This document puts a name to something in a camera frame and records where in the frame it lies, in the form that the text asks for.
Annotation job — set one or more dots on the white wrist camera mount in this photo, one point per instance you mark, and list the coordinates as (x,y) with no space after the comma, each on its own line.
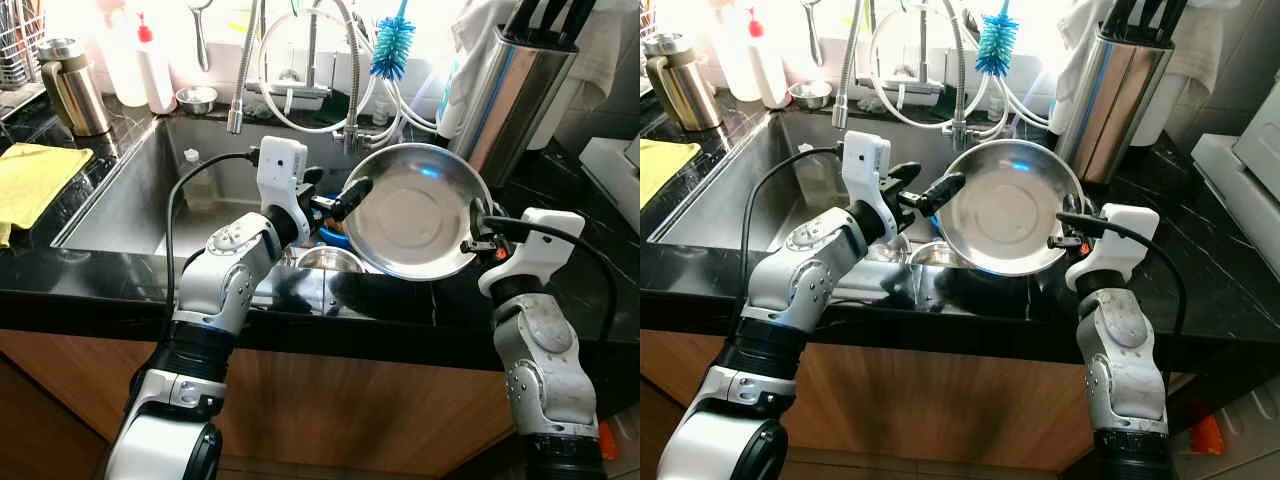
(1125,235)
(865,160)
(282,165)
(545,240)

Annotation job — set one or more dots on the shallow stainless steel plate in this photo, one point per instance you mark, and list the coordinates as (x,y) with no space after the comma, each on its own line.
(1010,210)
(415,215)

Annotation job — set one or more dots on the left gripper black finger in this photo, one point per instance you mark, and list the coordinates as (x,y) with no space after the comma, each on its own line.
(945,193)
(355,198)

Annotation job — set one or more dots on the blue plastic bowl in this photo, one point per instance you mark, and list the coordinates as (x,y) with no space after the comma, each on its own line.
(333,238)

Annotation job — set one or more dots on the stainless steel knife block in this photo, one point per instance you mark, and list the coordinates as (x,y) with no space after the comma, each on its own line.
(1110,110)
(510,110)

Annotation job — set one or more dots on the white soap tray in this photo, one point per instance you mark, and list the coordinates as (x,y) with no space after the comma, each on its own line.
(902,90)
(290,96)

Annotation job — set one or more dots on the flexible steel spray faucet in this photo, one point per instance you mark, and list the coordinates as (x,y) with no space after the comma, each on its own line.
(850,90)
(240,95)

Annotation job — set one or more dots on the wooden base cabinet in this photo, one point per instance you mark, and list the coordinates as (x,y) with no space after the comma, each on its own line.
(380,410)
(960,410)

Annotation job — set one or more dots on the white squeeze bottle red cap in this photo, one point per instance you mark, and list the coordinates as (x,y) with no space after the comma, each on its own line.
(155,75)
(768,70)

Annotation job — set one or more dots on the stainless steel kitchen sink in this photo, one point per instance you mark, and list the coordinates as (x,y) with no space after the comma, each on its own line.
(150,190)
(720,190)

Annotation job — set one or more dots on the gold steel thermos jug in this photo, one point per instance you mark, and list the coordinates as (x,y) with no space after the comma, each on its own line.
(690,95)
(78,100)

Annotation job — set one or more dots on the orange object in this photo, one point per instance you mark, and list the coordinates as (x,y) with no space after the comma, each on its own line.
(1205,432)
(606,440)

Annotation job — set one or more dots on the yellow cleaning cloth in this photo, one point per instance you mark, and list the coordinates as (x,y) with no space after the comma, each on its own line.
(668,170)
(40,180)

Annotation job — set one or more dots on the small steel condiment bowl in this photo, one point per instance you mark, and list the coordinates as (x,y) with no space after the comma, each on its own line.
(196,100)
(810,95)

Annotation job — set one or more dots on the steel gooseneck faucet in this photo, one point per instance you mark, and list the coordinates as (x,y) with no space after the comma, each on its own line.
(352,80)
(962,75)

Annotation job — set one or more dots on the hanging steel ladle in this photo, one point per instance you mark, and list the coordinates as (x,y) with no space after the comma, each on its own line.
(202,45)
(815,40)

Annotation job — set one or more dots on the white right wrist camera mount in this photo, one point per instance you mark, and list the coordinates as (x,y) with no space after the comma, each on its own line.
(545,240)
(1125,235)

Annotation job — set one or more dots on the clear plastic bottle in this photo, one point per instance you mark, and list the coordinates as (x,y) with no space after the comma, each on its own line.
(200,190)
(820,185)

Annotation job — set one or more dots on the white appliance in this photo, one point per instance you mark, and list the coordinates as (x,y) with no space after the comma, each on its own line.
(1245,180)
(615,175)

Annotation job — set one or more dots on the blue bottle brush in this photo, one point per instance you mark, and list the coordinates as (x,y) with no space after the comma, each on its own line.
(392,52)
(998,48)

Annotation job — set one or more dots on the large white plastic bottle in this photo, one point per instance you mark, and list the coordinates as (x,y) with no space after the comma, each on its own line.
(736,60)
(122,65)

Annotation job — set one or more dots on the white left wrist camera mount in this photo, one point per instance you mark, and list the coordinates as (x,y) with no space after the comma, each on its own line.
(865,160)
(282,165)

